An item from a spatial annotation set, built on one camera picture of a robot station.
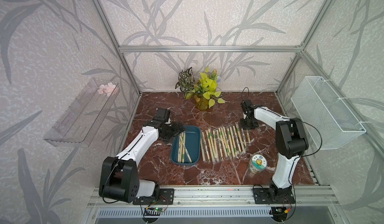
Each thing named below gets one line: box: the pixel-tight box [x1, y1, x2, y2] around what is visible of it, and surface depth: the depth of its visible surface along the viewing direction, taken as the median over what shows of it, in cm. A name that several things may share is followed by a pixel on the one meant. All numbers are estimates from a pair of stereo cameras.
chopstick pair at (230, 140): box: [226, 127, 236, 159], surface depth 95 cm
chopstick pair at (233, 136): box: [229, 126, 239, 157], surface depth 95 cm
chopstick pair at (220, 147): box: [215, 129, 225, 161], surface depth 93 cm
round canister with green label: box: [248, 153, 268, 174], surface depth 79 cm
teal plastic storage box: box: [170, 125, 202, 166], surface depth 91 cm
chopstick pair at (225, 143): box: [219, 127, 231, 159], surface depth 94 cm
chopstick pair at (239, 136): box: [235, 122, 245, 152], surface depth 98 cm
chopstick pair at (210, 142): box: [205, 129, 216, 164], surface depth 93 cm
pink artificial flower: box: [97, 82, 116, 97], surface depth 77 cm
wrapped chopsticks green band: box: [177, 132, 186, 163], surface depth 91 cm
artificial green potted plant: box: [175, 67, 226, 111], surface depth 96 cm
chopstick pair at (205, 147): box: [202, 131, 211, 164], surface depth 93 cm
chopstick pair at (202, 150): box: [200, 138, 206, 162], surface depth 91 cm
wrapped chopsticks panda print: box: [183, 145, 193, 163], surface depth 88 cm
